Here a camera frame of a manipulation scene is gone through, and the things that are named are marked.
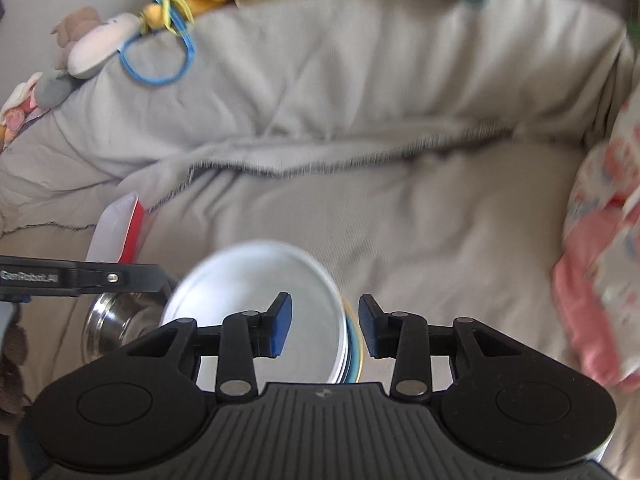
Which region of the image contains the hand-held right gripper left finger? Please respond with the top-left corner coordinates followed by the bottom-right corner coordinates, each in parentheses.
top-left (127, 291), bottom-right (293, 395)

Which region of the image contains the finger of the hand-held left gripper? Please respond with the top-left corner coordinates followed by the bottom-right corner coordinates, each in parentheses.
top-left (70, 261), bottom-right (169, 296)

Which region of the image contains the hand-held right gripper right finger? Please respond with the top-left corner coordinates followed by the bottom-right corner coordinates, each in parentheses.
top-left (358, 294), bottom-right (521, 401)

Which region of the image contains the white bowl with yellow rim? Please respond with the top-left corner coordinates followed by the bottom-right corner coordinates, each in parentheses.
top-left (341, 297), bottom-right (366, 385)

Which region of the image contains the blue enamel bowl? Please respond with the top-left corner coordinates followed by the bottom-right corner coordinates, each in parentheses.
top-left (340, 322), bottom-right (362, 386)

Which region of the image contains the stainless steel bowl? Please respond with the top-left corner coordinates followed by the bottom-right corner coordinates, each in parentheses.
top-left (82, 290), bottom-right (168, 367)

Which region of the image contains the white and red rectangular tray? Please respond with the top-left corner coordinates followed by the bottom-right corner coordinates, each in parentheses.
top-left (86, 191), bottom-right (152, 264)

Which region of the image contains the white paper bowl orange print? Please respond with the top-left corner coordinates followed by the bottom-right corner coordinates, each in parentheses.
top-left (159, 240), bottom-right (349, 386)

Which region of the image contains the brown fuzzy clothing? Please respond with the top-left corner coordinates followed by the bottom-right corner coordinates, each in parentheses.
top-left (0, 322), bottom-right (33, 433)

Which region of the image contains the grey sofa cover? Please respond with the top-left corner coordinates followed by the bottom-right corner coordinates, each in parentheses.
top-left (0, 0), bottom-right (640, 461)

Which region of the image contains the white and orange plush toy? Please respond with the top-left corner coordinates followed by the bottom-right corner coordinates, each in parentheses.
top-left (0, 72), bottom-right (45, 152)

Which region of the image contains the person's blue trouser leg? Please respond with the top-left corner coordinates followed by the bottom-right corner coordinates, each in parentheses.
top-left (15, 417), bottom-right (48, 480)

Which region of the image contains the grey round plush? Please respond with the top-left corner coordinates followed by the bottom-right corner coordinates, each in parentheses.
top-left (37, 67), bottom-right (76, 109)

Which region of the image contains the pink printed clothing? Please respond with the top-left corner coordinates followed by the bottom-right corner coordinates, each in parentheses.
top-left (551, 102), bottom-right (640, 394)

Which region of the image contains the brown plush toy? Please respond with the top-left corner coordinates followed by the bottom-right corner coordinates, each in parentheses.
top-left (50, 6), bottom-right (103, 71)

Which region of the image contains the blue strap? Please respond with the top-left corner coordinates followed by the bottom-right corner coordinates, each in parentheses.
top-left (119, 0), bottom-right (196, 86)

